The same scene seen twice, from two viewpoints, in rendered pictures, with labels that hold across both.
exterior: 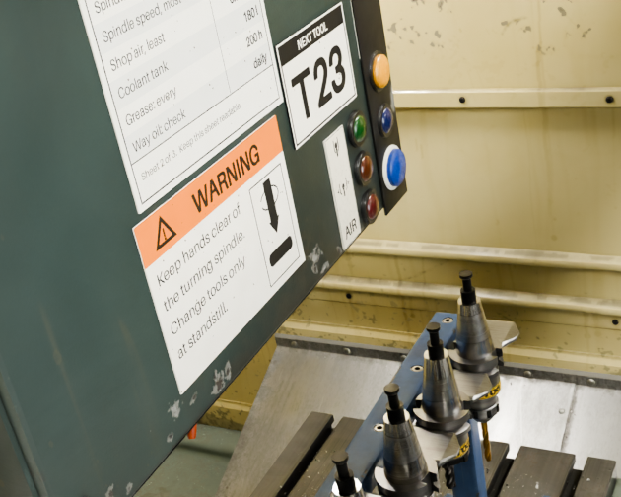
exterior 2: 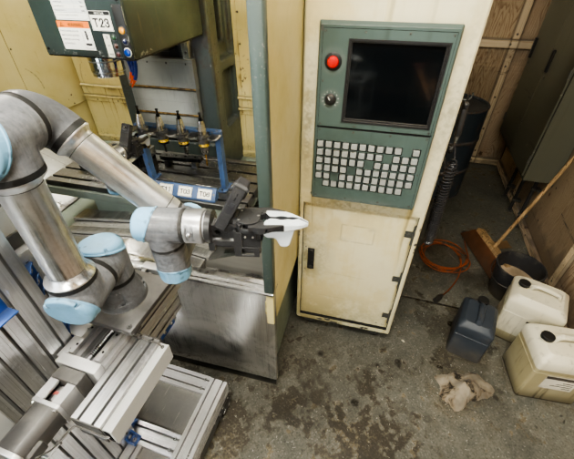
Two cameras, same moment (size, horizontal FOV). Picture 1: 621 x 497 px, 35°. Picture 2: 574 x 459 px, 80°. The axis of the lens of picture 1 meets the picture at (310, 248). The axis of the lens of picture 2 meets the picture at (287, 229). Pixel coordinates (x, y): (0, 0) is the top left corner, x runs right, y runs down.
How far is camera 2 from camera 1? 1.98 m
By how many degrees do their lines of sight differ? 61
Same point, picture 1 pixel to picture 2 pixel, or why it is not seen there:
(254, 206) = (82, 33)
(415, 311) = not seen: hidden behind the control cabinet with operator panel
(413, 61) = not seen: hidden behind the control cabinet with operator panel
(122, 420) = (55, 43)
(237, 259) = (77, 38)
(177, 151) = (64, 15)
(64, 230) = (44, 14)
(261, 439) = not seen: hidden behind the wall
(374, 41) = (120, 24)
